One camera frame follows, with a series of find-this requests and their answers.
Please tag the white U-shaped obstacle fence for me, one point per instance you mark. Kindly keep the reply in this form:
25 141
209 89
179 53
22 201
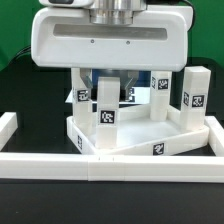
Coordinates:
46 166

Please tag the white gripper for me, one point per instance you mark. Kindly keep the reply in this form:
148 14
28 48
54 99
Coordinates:
156 40

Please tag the fiducial marker plate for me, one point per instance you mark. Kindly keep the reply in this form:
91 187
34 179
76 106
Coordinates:
138 95

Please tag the white desk top tray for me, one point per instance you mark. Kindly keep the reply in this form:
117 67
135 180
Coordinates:
138 135

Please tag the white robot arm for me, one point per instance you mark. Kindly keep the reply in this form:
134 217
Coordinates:
117 13

